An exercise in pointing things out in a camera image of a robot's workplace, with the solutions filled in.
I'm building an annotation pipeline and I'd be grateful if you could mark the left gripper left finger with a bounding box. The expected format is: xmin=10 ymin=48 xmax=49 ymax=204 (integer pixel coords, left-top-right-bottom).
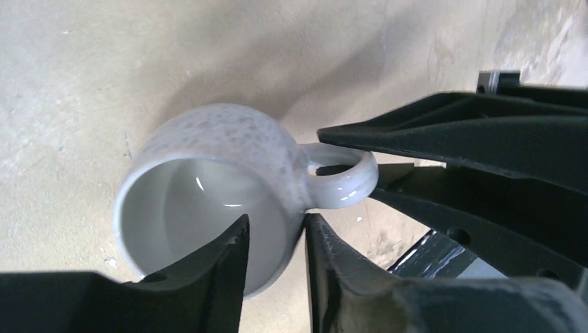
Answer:
xmin=1 ymin=215 xmax=250 ymax=332

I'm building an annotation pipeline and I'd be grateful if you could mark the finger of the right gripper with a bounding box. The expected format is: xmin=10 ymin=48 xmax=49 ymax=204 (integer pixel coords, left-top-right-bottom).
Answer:
xmin=371 ymin=164 xmax=587 ymax=290
xmin=318 ymin=91 xmax=587 ymax=194

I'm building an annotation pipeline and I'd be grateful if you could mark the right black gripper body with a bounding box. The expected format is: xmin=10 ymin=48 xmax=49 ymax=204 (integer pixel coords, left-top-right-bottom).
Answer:
xmin=476 ymin=70 xmax=587 ymax=109

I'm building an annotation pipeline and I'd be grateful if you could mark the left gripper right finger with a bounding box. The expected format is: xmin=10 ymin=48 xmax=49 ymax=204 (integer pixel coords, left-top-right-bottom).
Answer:
xmin=304 ymin=214 xmax=587 ymax=332

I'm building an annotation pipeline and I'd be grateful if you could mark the pale speckled mug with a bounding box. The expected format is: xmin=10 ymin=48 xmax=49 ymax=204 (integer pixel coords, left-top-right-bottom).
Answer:
xmin=113 ymin=103 xmax=379 ymax=298

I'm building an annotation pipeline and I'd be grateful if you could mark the black base frame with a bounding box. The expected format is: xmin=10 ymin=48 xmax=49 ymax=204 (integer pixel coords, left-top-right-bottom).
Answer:
xmin=388 ymin=230 xmax=505 ymax=279

